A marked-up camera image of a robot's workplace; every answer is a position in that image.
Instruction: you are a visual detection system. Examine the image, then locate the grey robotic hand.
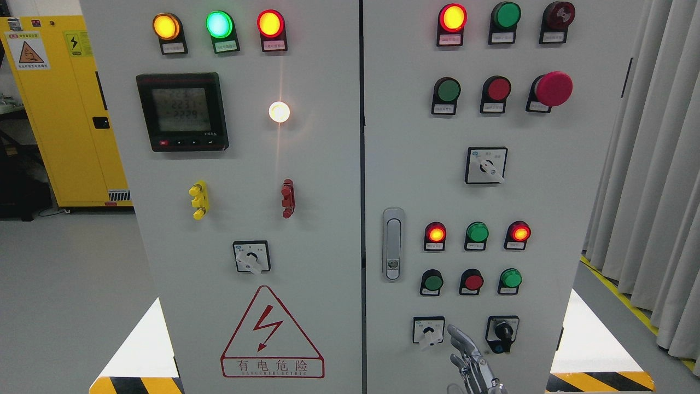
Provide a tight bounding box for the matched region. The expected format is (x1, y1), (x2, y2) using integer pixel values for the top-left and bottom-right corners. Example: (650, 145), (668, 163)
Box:
(447, 324), (509, 393)

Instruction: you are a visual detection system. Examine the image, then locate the grey cabinet door handle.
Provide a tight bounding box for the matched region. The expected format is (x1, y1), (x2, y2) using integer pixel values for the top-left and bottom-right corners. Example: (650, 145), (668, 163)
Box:
(382, 207), (405, 280)

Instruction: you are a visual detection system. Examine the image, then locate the right cabinet door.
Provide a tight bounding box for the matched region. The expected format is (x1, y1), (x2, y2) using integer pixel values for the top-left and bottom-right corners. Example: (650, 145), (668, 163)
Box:
(364, 1), (647, 393)

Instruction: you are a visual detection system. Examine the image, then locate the cabinet door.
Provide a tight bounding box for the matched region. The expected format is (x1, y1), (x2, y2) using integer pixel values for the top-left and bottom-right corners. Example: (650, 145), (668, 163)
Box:
(80, 1), (363, 393)
(364, 1), (647, 393)

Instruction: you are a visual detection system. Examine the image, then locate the left cabinet door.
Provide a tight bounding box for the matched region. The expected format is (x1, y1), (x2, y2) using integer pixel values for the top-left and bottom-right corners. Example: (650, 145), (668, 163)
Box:
(80, 1), (363, 393)

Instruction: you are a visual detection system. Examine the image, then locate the red-orange indicator light left door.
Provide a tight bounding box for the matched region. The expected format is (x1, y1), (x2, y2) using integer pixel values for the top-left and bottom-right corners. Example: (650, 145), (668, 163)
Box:
(257, 9), (288, 53)

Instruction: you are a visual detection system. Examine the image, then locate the red push button lower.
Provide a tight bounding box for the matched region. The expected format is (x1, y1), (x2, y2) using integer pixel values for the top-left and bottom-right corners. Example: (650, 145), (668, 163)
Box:
(458, 269), (483, 296)

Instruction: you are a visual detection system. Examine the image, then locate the red push button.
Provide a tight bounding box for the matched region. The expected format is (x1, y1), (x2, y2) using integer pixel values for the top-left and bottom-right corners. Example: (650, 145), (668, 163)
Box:
(479, 76), (511, 114)
(458, 269), (483, 296)

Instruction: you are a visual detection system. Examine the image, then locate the green push button lower right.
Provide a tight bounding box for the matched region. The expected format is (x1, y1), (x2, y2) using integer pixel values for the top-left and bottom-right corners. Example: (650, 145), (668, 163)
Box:
(497, 268), (523, 296)

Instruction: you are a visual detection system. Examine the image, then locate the green push button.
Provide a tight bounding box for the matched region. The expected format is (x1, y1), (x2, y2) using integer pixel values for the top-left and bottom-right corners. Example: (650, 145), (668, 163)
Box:
(497, 268), (523, 296)
(430, 77), (462, 115)
(418, 269), (444, 297)

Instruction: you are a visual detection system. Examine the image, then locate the green push button lower left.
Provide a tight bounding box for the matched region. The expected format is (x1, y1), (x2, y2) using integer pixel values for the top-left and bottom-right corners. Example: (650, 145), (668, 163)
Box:
(418, 269), (444, 297)

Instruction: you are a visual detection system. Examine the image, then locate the green indicator middle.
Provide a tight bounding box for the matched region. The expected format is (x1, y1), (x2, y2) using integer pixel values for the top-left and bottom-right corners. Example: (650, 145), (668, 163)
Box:
(463, 221), (489, 252)

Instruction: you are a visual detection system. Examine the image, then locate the red lit indicator middle right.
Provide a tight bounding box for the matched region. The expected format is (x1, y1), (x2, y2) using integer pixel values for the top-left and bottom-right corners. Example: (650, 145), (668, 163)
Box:
(503, 221), (532, 250)

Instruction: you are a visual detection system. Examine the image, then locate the red lit indicator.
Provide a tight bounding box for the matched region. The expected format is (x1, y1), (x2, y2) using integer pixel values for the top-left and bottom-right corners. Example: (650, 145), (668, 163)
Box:
(423, 222), (447, 252)
(436, 3), (468, 47)
(503, 221), (532, 250)

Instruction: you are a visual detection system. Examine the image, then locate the red lit indicator middle left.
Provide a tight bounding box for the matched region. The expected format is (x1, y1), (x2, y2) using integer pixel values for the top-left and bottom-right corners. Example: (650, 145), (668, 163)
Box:
(423, 222), (447, 252)

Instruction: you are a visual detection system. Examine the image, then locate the red electrical danger sign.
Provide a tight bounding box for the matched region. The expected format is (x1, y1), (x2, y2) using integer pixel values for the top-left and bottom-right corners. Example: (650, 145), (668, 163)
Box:
(220, 285), (325, 379)

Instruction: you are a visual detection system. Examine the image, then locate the grey curtain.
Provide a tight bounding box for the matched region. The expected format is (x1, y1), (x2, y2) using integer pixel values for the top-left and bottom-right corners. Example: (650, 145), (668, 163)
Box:
(585, 1), (699, 361)

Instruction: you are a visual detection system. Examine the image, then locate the red terminal connector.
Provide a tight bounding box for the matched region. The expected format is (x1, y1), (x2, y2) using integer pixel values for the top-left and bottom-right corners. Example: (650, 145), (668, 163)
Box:
(281, 178), (296, 219)

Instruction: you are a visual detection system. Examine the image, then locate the red push button upper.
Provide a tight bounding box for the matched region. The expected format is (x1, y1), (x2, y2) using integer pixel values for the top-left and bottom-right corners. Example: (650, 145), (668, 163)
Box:
(479, 76), (511, 114)

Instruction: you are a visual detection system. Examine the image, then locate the green push button upper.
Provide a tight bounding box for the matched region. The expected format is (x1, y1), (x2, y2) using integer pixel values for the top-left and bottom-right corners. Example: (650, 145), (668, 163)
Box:
(430, 77), (462, 115)

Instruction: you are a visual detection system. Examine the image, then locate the red emergency stop button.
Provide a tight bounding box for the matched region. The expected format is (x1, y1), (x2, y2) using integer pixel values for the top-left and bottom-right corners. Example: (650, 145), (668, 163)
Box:
(526, 71), (573, 114)

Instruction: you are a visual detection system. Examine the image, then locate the white lit indicator light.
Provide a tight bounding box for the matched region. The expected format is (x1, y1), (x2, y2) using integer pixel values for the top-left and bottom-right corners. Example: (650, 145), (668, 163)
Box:
(268, 101), (291, 123)

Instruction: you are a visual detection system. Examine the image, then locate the yellow terminal connector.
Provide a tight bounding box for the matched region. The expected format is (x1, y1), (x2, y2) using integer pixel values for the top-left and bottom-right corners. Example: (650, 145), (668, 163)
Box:
(189, 179), (210, 221)

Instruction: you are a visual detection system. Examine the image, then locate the top red lit indicator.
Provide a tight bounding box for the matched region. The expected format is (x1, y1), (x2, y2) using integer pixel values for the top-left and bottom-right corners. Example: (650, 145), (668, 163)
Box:
(436, 3), (468, 47)

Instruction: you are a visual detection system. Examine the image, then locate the top green indicator light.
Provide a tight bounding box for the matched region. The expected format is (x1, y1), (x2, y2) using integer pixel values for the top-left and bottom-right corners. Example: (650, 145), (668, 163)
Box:
(488, 2), (522, 45)

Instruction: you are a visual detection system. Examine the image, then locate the dark red buzzer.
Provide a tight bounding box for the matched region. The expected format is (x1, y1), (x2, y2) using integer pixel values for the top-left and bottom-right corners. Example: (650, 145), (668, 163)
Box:
(539, 2), (576, 44)

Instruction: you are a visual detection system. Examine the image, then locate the black digital power meter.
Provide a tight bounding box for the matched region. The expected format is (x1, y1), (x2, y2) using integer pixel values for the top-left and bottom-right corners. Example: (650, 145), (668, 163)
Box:
(136, 72), (229, 152)

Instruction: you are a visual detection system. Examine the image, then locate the green lit indicator light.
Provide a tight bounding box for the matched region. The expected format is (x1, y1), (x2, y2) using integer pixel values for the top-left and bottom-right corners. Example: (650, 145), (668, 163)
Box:
(205, 10), (240, 53)

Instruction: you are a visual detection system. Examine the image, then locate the amber indicator light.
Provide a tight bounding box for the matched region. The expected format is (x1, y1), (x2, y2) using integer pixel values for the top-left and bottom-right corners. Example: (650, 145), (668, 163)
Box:
(153, 13), (188, 55)

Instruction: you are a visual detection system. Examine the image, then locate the yellow safety cabinet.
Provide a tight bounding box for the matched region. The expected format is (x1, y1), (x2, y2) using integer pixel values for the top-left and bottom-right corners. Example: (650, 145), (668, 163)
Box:
(2, 15), (133, 208)

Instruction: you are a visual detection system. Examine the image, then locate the black key selector switch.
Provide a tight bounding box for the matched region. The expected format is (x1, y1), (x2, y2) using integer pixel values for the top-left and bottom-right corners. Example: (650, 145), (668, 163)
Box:
(485, 316), (520, 354)

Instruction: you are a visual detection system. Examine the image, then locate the lower white selector switch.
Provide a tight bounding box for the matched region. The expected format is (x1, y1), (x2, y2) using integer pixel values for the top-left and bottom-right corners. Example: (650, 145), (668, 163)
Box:
(413, 316), (445, 351)

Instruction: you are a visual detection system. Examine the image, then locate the upper right selector switch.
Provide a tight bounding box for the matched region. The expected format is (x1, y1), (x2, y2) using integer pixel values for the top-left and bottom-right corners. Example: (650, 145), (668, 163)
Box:
(464, 147), (508, 184)

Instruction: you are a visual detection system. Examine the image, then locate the left door selector switch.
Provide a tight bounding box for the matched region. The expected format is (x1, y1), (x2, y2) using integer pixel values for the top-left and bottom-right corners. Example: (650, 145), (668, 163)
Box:
(232, 240), (272, 275)

